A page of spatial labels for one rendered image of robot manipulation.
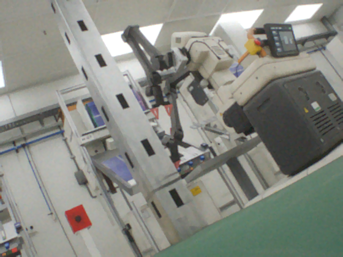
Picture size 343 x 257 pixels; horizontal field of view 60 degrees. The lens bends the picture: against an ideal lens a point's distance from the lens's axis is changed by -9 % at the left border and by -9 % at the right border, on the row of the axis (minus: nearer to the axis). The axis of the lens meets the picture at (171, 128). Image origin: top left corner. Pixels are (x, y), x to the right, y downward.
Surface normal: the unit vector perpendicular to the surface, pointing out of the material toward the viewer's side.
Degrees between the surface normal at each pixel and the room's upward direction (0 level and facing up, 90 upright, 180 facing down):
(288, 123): 90
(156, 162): 90
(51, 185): 90
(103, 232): 90
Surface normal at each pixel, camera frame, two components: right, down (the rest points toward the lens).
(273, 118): -0.74, 0.24
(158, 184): 0.33, -0.46
